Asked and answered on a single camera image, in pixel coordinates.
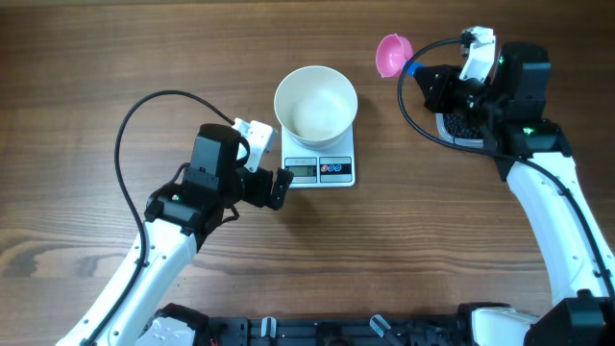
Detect pink scoop blue handle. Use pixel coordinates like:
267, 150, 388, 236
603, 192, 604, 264
376, 34, 414, 78

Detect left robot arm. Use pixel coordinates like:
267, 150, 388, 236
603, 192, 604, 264
59, 119, 292, 345

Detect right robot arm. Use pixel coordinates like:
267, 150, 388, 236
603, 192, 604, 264
401, 42, 614, 345

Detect white digital kitchen scale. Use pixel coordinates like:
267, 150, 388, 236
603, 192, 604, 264
282, 128, 356, 188

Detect white bowl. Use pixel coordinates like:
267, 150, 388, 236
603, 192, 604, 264
274, 65, 358, 147

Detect black beans in container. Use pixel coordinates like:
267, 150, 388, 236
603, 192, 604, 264
443, 114, 482, 140

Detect clear plastic container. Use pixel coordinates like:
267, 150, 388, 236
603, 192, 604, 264
435, 113, 483, 149

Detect right camera cable black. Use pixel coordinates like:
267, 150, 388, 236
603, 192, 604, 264
396, 37, 615, 299

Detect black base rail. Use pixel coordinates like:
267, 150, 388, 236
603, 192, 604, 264
208, 315, 469, 346

